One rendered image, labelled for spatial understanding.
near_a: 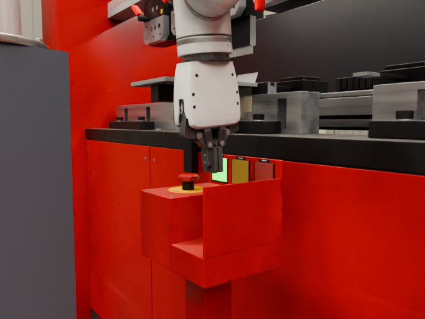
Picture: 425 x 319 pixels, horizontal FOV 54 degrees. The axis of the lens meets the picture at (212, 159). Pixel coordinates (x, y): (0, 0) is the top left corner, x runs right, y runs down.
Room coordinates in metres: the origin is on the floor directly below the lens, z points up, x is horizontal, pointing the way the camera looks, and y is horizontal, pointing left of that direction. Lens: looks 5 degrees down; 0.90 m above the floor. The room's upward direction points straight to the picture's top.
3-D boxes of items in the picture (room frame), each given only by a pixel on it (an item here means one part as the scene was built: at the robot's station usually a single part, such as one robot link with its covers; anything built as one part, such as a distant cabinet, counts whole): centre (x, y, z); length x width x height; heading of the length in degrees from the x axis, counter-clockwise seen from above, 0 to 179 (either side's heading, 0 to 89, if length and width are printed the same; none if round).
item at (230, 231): (0.71, 0.01, 0.75); 0.20 x 0.16 x 0.18; 37
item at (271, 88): (1.12, -0.09, 0.99); 0.20 x 0.03 x 0.03; 35
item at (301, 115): (1.09, -0.11, 0.92); 0.39 x 0.06 x 0.10; 35
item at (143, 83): (1.05, 0.05, 1.00); 0.26 x 0.18 x 0.01; 125
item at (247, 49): (1.14, -0.08, 1.13); 0.10 x 0.02 x 0.10; 35
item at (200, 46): (0.65, 0.01, 1.01); 0.09 x 0.08 x 0.03; 127
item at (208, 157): (0.64, 0.01, 0.86); 0.03 x 0.03 x 0.07; 37
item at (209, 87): (0.65, 0.01, 0.95); 0.10 x 0.07 x 0.11; 127
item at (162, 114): (1.59, 0.24, 0.92); 0.50 x 0.06 x 0.10; 35
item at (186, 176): (0.74, 0.04, 0.79); 0.04 x 0.04 x 0.04
